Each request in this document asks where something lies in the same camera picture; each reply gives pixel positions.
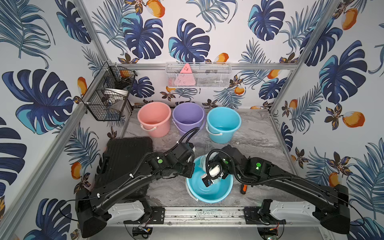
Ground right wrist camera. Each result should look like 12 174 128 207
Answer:
202 163 223 188

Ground purple plastic bucket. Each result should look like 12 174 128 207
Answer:
172 103 206 136

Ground orange handled screwdriver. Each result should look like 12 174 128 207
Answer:
240 184 248 195

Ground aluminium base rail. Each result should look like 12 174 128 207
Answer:
82 205 329 228

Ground pink plastic bucket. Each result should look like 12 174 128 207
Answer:
138 102 172 138

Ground pink triangular sponge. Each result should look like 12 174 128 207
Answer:
173 63 196 87

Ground black wire basket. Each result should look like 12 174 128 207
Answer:
81 63 138 122

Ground mint green microfiber cloth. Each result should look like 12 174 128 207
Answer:
199 155 207 172

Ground black ribbed case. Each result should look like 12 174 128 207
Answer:
93 137 153 194

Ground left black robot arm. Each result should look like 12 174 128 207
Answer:
75 143 195 238

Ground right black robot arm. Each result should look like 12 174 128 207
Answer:
203 145 351 235

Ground teal bucket with white handle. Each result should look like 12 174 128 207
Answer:
206 107 242 144

